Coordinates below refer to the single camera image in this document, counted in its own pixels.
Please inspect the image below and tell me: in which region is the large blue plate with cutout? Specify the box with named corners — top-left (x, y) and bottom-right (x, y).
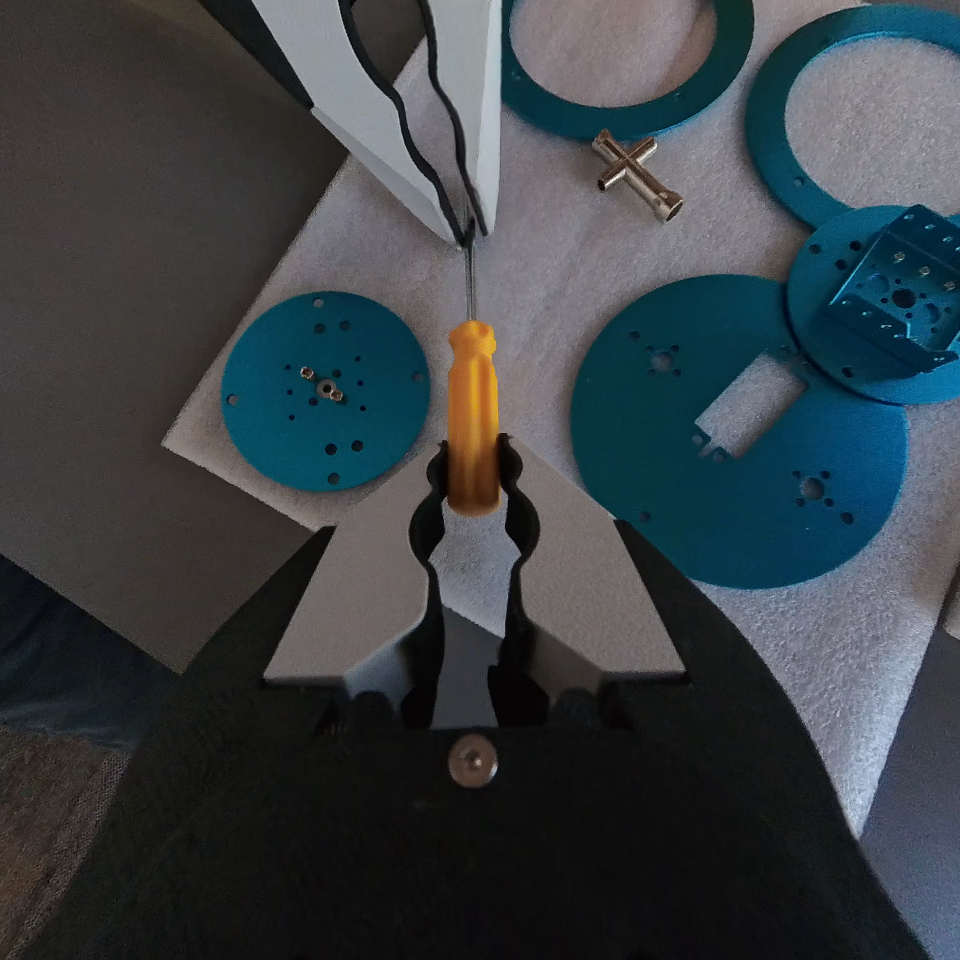
top-left (569, 274), bottom-right (911, 591)

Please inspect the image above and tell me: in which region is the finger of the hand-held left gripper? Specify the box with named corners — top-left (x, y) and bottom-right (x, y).
top-left (251, 0), bottom-right (472, 247)
top-left (414, 0), bottom-right (504, 240)

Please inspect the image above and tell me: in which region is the blue ring plate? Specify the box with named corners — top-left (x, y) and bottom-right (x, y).
top-left (747, 4), bottom-right (960, 235)

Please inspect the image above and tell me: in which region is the person's dark cloth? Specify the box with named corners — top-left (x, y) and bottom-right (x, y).
top-left (0, 553), bottom-right (185, 732)

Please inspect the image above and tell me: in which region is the small blue round plate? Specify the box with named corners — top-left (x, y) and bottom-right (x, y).
top-left (220, 291), bottom-right (433, 493)

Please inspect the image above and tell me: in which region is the yellow screwdriver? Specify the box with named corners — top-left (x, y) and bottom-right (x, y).
top-left (447, 216), bottom-right (502, 520)

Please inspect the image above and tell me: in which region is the metal cross wrench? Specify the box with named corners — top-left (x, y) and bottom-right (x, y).
top-left (591, 128), bottom-right (686, 225)

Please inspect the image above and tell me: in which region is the white foam sheet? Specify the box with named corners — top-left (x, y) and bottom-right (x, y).
top-left (161, 0), bottom-right (960, 840)

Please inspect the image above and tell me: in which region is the dark teal ring plate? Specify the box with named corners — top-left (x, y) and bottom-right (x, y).
top-left (499, 0), bottom-right (756, 144)

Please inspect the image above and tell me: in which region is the blue disc with square bracket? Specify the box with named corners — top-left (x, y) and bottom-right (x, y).
top-left (785, 204), bottom-right (960, 407)

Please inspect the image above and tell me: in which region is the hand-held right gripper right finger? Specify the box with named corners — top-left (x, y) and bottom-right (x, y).
top-left (487, 433), bottom-right (691, 725)

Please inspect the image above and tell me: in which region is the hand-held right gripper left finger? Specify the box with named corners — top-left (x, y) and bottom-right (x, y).
top-left (261, 441), bottom-right (451, 727)

